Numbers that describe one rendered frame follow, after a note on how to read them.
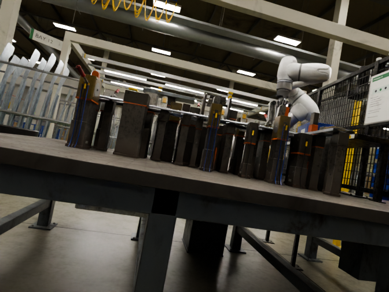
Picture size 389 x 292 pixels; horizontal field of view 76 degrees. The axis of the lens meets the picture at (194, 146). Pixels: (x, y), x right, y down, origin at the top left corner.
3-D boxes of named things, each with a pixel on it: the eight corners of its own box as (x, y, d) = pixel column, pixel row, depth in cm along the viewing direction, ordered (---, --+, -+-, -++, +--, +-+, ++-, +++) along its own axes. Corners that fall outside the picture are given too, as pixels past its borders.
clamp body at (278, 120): (271, 184, 121) (282, 113, 123) (262, 181, 133) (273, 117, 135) (283, 186, 122) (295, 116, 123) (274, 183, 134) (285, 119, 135)
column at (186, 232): (182, 238, 230) (194, 168, 233) (213, 243, 235) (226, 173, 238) (186, 252, 199) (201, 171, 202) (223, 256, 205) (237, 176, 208)
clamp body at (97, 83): (61, 146, 117) (76, 70, 118) (73, 147, 131) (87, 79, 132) (79, 149, 117) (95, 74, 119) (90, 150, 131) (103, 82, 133)
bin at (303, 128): (308, 139, 178) (311, 121, 179) (294, 142, 208) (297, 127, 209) (331, 143, 176) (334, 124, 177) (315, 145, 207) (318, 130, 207)
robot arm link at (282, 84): (288, 85, 157) (287, 94, 157) (274, 82, 157) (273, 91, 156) (295, 81, 148) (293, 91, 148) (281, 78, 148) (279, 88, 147)
